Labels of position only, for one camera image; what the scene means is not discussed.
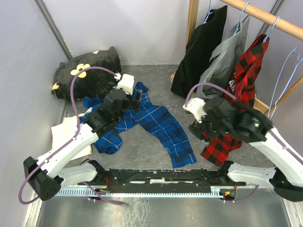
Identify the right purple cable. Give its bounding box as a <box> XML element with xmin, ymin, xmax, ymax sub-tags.
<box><xmin>185</xmin><ymin>82</ymin><xmax>237</xmax><ymax>107</ymax></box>

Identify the blue plaid shirt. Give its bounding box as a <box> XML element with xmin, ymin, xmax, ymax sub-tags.
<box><xmin>93</xmin><ymin>82</ymin><xmax>197</xmax><ymax>168</ymax></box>

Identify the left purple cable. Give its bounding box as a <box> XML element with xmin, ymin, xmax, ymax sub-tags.
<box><xmin>18</xmin><ymin>66</ymin><xmax>125</xmax><ymax>206</ymax></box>

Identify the black flower-print garment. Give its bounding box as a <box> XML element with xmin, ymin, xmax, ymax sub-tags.
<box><xmin>52</xmin><ymin>46</ymin><xmax>122</xmax><ymax>101</ymax></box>

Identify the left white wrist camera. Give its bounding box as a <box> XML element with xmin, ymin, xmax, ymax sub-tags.
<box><xmin>114</xmin><ymin>73</ymin><xmax>134</xmax><ymax>95</ymax></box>

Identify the red black plaid shirt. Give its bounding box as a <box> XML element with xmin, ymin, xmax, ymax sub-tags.
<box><xmin>201</xmin><ymin>34</ymin><xmax>269</xmax><ymax>167</ymax></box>

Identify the light blue wire hanger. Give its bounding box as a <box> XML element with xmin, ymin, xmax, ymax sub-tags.
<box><xmin>263</xmin><ymin>16</ymin><xmax>280</xmax><ymax>43</ymax></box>

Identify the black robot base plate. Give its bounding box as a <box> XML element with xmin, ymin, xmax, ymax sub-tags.
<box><xmin>88</xmin><ymin>169</ymin><xmax>245</xmax><ymax>193</ymax></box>

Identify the blue hanger under grey shirt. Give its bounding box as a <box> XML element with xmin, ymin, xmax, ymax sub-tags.
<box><xmin>233</xmin><ymin>1</ymin><xmax>250</xmax><ymax>35</ymax></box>

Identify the black hanging garment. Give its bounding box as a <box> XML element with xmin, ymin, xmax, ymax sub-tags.
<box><xmin>170</xmin><ymin>5</ymin><xmax>228</xmax><ymax>98</ymax></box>

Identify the purple cable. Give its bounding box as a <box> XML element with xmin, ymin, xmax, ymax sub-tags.
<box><xmin>185</xmin><ymin>82</ymin><xmax>237</xmax><ymax>107</ymax></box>
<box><xmin>18</xmin><ymin>66</ymin><xmax>125</xmax><ymax>206</ymax></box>

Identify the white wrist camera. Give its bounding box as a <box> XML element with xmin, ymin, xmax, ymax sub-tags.
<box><xmin>114</xmin><ymin>73</ymin><xmax>134</xmax><ymax>95</ymax></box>
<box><xmin>182</xmin><ymin>98</ymin><xmax>207</xmax><ymax>123</ymax></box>

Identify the grey hanging shirt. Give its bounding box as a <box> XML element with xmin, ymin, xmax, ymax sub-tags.
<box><xmin>199</xmin><ymin>16</ymin><xmax>250</xmax><ymax>88</ymax></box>

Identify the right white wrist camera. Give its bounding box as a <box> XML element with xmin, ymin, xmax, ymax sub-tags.
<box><xmin>182</xmin><ymin>98</ymin><xmax>207</xmax><ymax>123</ymax></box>

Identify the wooden clothes rack frame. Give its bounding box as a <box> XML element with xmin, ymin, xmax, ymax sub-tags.
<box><xmin>170</xmin><ymin>0</ymin><xmax>303</xmax><ymax>116</ymax></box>

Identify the white folded cloth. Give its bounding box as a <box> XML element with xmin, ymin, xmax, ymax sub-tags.
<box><xmin>51</xmin><ymin>116</ymin><xmax>92</xmax><ymax>160</ymax></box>

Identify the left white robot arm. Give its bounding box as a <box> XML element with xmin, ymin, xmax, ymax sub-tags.
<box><xmin>23</xmin><ymin>89</ymin><xmax>142</xmax><ymax>201</ymax></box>

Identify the blue hanger under black garment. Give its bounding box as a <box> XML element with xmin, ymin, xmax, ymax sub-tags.
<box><xmin>203</xmin><ymin>0</ymin><xmax>212</xmax><ymax>24</ymax></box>

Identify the light blue cable duct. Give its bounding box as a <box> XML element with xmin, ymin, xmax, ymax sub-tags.
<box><xmin>55</xmin><ymin>186</ymin><xmax>223</xmax><ymax>199</ymax></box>

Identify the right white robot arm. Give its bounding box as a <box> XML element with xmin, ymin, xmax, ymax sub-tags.
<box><xmin>183</xmin><ymin>97</ymin><xmax>303</xmax><ymax>202</ymax></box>

